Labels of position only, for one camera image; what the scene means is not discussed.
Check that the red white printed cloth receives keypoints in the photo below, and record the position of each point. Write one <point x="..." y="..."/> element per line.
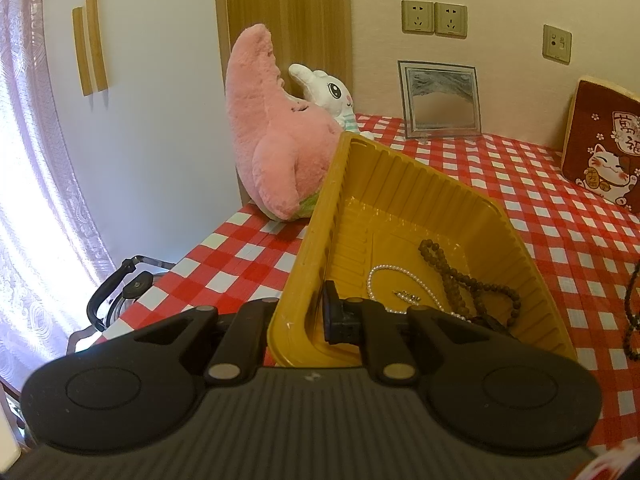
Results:
<point x="610" y="465"/>

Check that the sheer window curtain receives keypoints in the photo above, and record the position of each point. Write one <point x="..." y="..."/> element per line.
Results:
<point x="30" y="210"/>

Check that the small silver brooch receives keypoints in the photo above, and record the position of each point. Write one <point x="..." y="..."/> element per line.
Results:
<point x="407" y="296"/>

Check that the beige wall socket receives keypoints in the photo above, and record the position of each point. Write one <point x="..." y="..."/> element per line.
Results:
<point x="417" y="17"/>
<point x="450" y="20"/>

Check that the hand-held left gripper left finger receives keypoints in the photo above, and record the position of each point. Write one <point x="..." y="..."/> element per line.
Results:
<point x="250" y="325"/>

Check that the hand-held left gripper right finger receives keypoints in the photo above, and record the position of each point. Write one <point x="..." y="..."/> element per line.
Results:
<point x="330" y="310"/>

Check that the wooden wall panel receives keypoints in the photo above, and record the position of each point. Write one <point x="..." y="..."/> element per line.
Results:
<point x="285" y="10"/>

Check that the silver picture frame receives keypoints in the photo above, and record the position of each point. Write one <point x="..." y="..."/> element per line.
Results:
<point x="440" y="100"/>

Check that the yellow plastic tray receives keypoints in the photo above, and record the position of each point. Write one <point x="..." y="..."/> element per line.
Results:
<point x="400" y="195"/>

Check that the white rabbit plush toy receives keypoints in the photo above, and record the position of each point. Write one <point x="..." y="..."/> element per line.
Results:
<point x="327" y="92"/>

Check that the red white checkered tablecloth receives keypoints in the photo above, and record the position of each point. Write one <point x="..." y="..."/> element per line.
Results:
<point x="575" y="240"/>

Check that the pink starfish plush toy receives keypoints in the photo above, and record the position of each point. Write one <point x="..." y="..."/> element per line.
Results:
<point x="270" y="135"/>

